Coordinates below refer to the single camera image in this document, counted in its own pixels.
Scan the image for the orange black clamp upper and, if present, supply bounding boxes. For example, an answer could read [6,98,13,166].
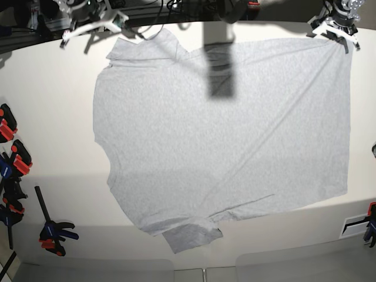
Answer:
[0,103,17,143]

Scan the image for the blue orange bar clamp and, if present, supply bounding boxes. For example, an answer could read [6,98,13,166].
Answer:
[35,186,79,257]

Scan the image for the orange black clamp lower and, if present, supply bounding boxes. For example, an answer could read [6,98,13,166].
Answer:
[11,139,32,177]

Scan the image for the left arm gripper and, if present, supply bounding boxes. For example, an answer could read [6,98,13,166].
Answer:
[307,0,364,54]

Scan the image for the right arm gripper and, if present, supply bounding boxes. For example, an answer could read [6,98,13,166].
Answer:
[57,0,129,49]

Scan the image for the blue black clamp left edge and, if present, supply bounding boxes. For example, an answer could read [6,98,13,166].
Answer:
[1,153,28,250]

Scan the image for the grey T-shirt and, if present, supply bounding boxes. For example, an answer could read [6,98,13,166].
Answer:
[93,30,353,253]

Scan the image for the orange black clamp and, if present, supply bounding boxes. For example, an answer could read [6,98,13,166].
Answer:
[11,139,32,177]
[0,103,17,143]

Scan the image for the blue clamp right edge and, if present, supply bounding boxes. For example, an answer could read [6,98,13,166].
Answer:
[363,202,376,248]

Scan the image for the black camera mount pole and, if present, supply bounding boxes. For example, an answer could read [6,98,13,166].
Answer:
[216,0,248,24]

